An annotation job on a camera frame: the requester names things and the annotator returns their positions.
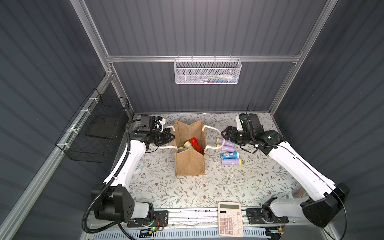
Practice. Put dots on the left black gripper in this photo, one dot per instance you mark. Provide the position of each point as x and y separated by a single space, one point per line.
163 137

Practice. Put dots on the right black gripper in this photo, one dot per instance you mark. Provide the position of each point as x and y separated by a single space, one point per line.
231 133

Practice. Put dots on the blue flashlight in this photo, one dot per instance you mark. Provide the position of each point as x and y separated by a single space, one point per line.
233 155

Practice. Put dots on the purple flashlight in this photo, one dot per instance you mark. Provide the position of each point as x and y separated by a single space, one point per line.
232 162
227 149
221 141

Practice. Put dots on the purple flashlight top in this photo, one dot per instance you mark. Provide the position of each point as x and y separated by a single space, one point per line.
221 141

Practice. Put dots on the red flashlight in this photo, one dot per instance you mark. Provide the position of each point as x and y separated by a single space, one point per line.
195 144

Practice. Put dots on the brown jute tote bag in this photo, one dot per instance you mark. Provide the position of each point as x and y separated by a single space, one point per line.
190 162

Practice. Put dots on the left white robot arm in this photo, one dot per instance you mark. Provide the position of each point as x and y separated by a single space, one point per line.
113 202

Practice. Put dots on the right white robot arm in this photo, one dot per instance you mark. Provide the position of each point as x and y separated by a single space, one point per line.
325 198

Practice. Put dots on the clear tape roll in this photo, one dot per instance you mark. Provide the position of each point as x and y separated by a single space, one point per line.
139 168

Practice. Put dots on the pink desk calculator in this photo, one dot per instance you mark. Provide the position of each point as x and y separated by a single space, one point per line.
230 219

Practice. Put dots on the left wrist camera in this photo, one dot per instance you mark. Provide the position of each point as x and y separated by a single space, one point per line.
152 123

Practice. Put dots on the markers in wall basket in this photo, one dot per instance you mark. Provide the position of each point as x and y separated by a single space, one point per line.
229 79

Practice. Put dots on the black wire side basket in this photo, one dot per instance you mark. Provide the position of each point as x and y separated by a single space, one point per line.
98 130

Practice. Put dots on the white wire wall basket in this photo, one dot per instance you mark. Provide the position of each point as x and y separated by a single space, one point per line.
189 71

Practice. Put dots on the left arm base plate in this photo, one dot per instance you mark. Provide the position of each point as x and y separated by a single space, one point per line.
154 219

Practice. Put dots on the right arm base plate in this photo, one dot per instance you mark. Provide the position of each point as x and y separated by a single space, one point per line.
259 216

